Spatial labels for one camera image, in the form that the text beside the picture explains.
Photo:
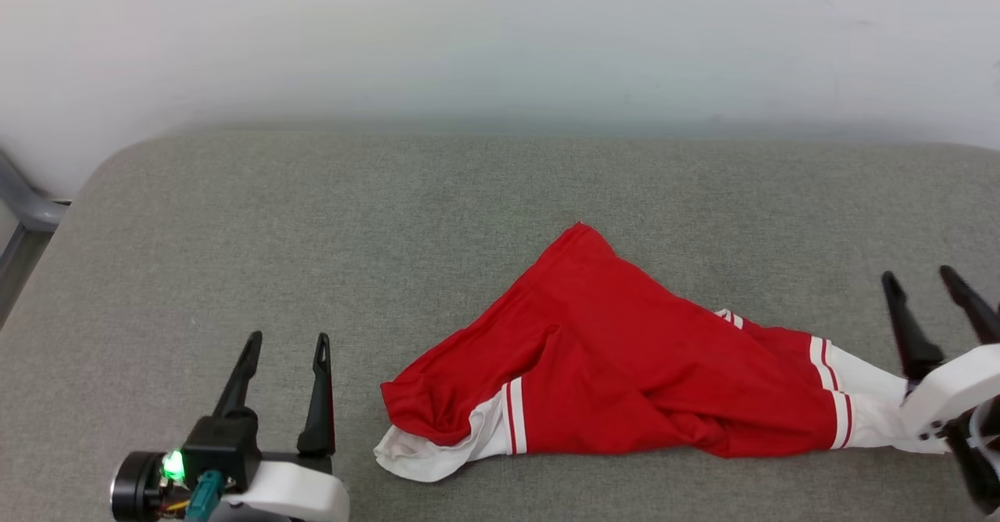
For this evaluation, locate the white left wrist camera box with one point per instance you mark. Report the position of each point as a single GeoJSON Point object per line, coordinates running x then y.
{"type": "Point", "coordinates": [297, 495]}

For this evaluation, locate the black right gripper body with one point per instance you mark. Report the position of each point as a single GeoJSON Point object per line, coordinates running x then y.
{"type": "Point", "coordinates": [984, 459]}

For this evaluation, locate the grey metal frame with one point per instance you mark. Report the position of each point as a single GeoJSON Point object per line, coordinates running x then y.
{"type": "Point", "coordinates": [23, 209]}

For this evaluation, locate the red and white shirt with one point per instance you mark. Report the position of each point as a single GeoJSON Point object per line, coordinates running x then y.
{"type": "Point", "coordinates": [625, 366]}

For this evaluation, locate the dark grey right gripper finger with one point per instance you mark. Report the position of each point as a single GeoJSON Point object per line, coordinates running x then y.
{"type": "Point", "coordinates": [912, 342]}
{"type": "Point", "coordinates": [976, 311]}

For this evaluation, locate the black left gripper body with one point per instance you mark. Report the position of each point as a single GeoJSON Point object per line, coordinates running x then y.
{"type": "Point", "coordinates": [226, 444]}

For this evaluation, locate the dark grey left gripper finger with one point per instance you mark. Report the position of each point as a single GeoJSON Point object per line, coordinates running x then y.
{"type": "Point", "coordinates": [320, 405]}
{"type": "Point", "coordinates": [241, 377]}

